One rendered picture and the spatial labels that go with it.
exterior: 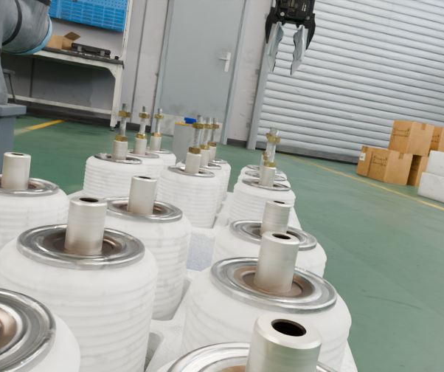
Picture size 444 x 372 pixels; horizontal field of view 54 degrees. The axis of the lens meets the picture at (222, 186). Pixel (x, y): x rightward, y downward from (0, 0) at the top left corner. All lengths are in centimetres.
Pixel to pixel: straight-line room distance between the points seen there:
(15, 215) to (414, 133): 426
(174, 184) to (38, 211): 29
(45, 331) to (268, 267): 13
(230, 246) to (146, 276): 10
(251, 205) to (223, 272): 38
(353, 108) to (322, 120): 48
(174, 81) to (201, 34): 68
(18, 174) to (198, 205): 31
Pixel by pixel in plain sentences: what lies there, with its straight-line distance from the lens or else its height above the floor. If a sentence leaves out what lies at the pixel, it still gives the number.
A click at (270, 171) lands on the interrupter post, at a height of 28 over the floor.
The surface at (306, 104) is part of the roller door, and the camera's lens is 614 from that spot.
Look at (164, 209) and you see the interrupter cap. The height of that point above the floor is 25.
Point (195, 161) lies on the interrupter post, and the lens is 68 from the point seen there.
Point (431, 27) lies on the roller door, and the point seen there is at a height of 202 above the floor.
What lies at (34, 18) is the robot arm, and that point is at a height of 48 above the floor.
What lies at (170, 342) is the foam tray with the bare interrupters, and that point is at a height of 18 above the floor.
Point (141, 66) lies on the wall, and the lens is 576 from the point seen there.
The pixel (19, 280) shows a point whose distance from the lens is 26.
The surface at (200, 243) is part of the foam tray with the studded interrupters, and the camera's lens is 63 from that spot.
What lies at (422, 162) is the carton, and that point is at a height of 24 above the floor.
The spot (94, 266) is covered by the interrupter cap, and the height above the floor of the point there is 25.
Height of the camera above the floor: 34
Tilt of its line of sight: 9 degrees down
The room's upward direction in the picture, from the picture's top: 10 degrees clockwise
